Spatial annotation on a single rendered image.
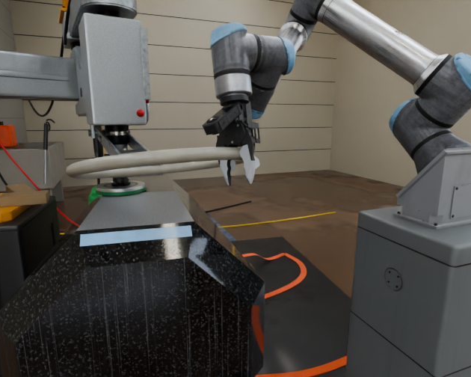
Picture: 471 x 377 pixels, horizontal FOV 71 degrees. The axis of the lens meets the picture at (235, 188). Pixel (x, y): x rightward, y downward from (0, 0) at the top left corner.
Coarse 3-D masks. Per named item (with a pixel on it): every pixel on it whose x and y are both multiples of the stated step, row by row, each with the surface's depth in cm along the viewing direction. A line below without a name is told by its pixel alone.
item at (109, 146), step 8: (96, 128) 159; (96, 136) 161; (104, 136) 143; (104, 144) 143; (112, 144) 130; (128, 144) 152; (136, 144) 138; (112, 152) 127; (120, 152) 137; (128, 152) 138; (136, 152) 139; (136, 176) 110; (144, 176) 111
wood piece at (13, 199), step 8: (16, 192) 167; (24, 192) 167; (32, 192) 167; (40, 192) 167; (48, 192) 172; (0, 200) 158; (8, 200) 159; (16, 200) 160; (24, 200) 162; (32, 200) 163; (40, 200) 164; (48, 200) 170
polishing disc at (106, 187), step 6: (132, 180) 161; (96, 186) 147; (102, 186) 147; (108, 186) 147; (114, 186) 147; (120, 186) 147; (126, 186) 147; (132, 186) 147; (138, 186) 147; (144, 186) 152
